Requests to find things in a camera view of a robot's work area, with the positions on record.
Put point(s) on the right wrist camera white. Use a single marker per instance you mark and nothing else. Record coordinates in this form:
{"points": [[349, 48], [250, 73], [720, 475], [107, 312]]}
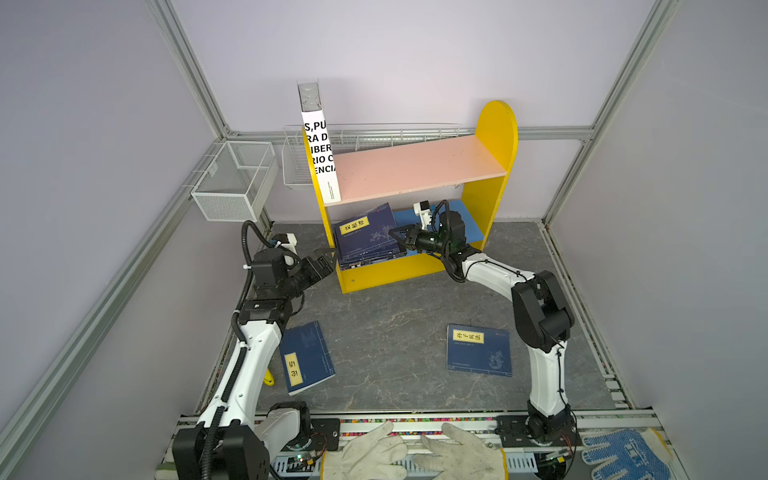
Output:
{"points": [[423, 210]]}

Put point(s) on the white book black lettering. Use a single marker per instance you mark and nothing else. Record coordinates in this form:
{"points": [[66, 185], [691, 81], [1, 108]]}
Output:
{"points": [[321, 157]]}

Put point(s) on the white work glove centre right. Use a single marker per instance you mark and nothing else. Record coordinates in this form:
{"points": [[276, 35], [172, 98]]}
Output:
{"points": [[465, 457]]}

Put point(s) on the blue booklet yellow label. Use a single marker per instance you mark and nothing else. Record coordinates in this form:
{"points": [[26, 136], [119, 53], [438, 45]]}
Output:
{"points": [[478, 350], [305, 358], [392, 247]]}

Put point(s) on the white wire rack basket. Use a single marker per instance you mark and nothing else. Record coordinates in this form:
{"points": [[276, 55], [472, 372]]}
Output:
{"points": [[353, 138]]}

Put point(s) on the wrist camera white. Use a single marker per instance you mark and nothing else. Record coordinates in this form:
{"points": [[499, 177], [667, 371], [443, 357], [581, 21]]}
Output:
{"points": [[423, 210], [286, 241]]}

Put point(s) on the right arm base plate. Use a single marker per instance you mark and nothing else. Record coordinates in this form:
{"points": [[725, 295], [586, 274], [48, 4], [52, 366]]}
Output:
{"points": [[534, 431]]}

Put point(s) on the blue dotted glove right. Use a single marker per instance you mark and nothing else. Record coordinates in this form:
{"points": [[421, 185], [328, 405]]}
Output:
{"points": [[628, 454]]}

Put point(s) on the black book antler cover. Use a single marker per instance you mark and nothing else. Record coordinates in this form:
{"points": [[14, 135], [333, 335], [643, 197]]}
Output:
{"points": [[360, 267]]}

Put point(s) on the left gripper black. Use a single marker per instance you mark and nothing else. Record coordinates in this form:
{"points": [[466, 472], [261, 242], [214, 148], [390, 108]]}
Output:
{"points": [[316, 275]]}

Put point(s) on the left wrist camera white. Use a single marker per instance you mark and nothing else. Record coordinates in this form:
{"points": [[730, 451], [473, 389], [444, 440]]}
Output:
{"points": [[286, 241]]}

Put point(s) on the white work glove centre left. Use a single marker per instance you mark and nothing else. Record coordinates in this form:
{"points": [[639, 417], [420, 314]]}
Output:
{"points": [[375, 455]]}

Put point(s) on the white mesh box basket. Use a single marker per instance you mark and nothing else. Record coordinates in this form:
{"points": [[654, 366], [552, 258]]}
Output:
{"points": [[236, 183]]}

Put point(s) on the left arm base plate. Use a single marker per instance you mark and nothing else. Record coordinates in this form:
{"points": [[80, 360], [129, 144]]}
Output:
{"points": [[323, 435]]}

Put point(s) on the yellow pink blue bookshelf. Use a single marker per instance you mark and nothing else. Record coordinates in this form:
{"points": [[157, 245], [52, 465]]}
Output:
{"points": [[481, 163]]}

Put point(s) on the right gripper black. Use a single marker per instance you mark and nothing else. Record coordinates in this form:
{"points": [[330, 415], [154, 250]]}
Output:
{"points": [[414, 235]]}

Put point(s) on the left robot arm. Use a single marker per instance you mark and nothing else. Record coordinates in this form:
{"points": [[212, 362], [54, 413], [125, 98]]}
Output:
{"points": [[227, 442]]}

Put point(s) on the white work glove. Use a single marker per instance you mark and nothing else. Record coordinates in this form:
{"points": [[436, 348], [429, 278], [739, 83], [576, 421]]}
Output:
{"points": [[465, 457], [375, 455]]}

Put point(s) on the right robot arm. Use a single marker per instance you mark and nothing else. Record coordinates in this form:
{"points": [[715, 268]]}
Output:
{"points": [[542, 314]]}

